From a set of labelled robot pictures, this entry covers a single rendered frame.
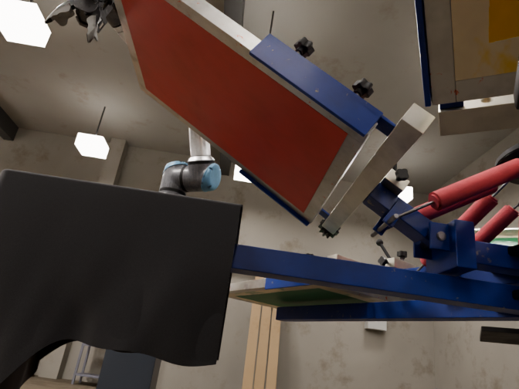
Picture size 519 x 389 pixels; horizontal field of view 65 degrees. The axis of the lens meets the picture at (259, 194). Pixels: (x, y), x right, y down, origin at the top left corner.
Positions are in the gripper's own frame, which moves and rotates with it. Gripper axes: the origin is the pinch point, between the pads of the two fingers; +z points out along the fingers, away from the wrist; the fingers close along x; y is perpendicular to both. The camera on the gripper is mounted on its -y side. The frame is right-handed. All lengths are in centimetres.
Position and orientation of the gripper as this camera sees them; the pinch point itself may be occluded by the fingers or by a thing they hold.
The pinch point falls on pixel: (65, 31)
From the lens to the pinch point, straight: 142.8
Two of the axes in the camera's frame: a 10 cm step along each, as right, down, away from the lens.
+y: -0.8, 3.7, 9.2
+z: -4.1, 8.3, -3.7
